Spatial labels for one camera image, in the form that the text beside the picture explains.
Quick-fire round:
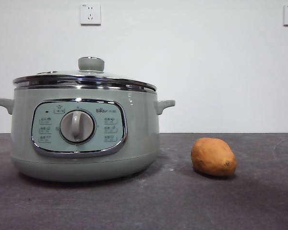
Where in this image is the glass lid with green knob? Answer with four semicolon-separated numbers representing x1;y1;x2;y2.
12;56;157;91

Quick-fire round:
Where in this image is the brown potato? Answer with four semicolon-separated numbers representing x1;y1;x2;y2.
191;138;238;178

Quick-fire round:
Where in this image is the sage green electric cooking pot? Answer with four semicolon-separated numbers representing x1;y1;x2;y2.
0;83;176;183

